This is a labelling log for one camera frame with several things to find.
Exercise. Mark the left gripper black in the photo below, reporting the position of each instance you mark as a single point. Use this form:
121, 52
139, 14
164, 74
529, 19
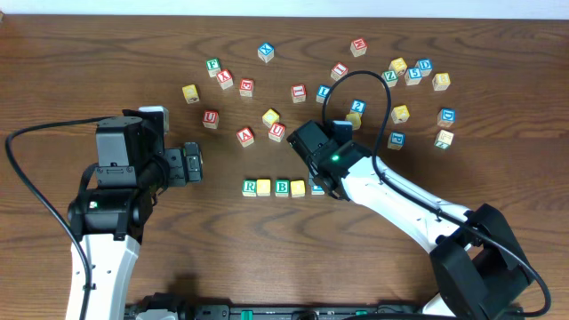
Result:
192, 162

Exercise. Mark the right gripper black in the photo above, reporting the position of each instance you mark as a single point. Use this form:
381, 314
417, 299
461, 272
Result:
317, 179

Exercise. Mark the blue T block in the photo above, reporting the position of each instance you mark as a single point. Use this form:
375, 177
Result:
316, 190

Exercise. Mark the yellow O block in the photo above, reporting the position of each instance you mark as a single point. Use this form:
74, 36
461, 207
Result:
263, 187
298, 188

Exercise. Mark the green B block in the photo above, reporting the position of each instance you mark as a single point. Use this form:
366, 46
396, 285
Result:
282, 188

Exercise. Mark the green R block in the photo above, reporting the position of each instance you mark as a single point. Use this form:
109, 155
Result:
249, 188

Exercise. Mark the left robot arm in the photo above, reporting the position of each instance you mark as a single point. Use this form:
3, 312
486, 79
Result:
115, 199

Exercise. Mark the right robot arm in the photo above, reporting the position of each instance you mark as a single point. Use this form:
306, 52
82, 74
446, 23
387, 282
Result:
478, 263

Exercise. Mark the yellow S block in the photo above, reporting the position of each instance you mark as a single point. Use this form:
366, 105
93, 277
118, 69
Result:
354, 119

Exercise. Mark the red U block left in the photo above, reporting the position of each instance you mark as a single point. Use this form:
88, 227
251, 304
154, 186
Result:
211, 119

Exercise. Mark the red u block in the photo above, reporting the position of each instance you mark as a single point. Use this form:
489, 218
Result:
211, 119
276, 132

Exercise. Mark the blue 2 block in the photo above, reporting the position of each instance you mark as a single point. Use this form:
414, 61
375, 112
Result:
358, 107

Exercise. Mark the red U block centre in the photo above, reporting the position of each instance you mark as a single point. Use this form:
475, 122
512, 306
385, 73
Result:
276, 132

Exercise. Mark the blue L block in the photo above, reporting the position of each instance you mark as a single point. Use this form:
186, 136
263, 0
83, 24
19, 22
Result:
322, 93

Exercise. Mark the red A block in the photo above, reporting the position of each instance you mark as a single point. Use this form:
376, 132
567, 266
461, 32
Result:
245, 137

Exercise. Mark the red I block centre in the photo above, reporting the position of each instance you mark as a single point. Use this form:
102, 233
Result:
298, 93

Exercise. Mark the red i block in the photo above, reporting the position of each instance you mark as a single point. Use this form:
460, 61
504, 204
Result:
298, 93
339, 71

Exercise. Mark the yellow block far left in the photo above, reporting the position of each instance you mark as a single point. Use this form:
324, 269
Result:
190, 93

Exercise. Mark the yellow tilted block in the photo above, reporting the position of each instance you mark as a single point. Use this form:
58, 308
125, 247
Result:
270, 117

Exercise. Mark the blue P block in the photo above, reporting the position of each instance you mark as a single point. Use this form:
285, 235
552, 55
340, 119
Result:
396, 140

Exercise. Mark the red I block upper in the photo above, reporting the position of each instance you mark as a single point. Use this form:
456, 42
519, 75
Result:
339, 71

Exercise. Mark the yellow K block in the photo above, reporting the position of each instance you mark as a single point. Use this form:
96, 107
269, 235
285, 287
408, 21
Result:
400, 114

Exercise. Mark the red E block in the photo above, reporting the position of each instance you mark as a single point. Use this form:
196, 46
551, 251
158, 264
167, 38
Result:
246, 87

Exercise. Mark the green Z block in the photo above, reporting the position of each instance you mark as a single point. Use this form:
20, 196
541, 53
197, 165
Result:
390, 77

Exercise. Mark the green F block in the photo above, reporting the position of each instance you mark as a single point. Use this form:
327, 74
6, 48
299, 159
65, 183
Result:
213, 67

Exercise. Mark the yellow block with picture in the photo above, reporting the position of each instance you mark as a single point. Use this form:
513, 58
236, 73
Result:
398, 66

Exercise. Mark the blue 5 block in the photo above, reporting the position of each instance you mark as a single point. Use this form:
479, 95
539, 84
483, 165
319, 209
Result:
413, 76

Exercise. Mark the blue X block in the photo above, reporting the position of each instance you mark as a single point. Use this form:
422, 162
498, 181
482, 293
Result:
266, 52

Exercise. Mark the green 7 block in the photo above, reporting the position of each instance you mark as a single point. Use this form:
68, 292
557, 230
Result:
444, 139

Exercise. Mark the blue D block right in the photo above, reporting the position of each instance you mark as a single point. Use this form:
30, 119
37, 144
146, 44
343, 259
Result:
446, 117

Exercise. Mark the blue d block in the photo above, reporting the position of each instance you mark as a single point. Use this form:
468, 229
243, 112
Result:
424, 66
446, 117

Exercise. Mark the blue D block upper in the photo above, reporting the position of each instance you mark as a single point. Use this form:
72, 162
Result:
424, 66

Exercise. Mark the yellow B block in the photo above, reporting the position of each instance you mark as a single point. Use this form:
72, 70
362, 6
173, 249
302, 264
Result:
441, 81

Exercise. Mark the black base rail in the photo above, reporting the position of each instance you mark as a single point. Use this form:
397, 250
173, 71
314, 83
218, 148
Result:
225, 312

